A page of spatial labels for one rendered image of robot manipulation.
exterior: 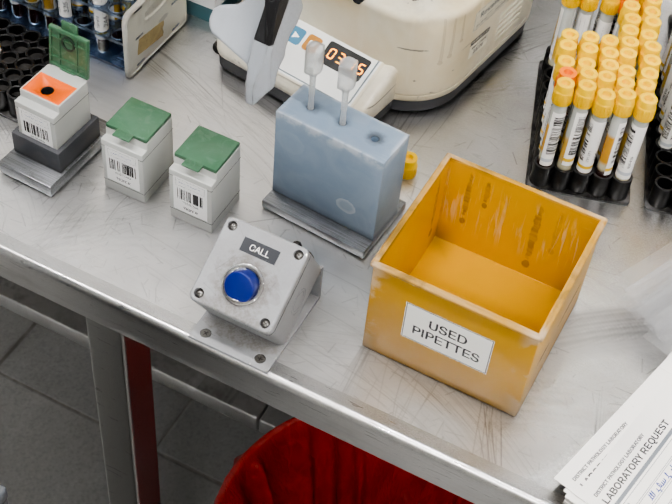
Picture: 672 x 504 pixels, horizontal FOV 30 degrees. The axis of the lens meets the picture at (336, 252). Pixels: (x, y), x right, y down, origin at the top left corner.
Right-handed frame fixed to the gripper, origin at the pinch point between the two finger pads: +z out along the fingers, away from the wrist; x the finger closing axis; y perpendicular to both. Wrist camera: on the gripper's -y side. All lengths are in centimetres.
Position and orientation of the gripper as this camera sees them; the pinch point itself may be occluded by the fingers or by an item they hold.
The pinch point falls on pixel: (314, 56)
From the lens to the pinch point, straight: 97.1
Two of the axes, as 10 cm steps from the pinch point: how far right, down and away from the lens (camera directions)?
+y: -8.4, -4.4, 3.0
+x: -5.3, 6.1, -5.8
